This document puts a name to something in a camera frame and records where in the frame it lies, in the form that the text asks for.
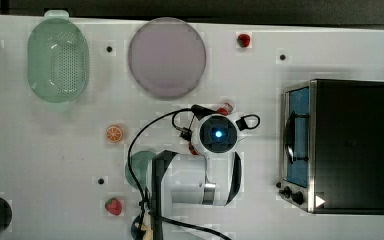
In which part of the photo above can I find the beige plush toy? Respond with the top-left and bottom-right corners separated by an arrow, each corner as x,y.
139,224 -> 153,240

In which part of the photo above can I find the grey round plate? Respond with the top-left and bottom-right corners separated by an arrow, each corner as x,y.
128,17 -> 207,99

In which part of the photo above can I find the green mug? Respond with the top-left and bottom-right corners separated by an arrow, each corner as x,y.
125,151 -> 156,190

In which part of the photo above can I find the green plastic colander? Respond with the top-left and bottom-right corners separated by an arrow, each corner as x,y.
27,10 -> 90,112

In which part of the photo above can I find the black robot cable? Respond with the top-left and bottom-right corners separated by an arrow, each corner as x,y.
126,104 -> 262,240

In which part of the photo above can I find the red strawberry toy far corner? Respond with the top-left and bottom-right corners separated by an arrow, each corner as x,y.
237,34 -> 251,48

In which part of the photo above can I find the red strawberry toy near mug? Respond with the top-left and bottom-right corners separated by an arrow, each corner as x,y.
104,198 -> 123,216

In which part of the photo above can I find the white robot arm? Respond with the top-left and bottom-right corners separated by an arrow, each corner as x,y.
146,114 -> 242,240

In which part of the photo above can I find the black toaster oven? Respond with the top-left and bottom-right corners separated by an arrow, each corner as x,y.
276,79 -> 384,215

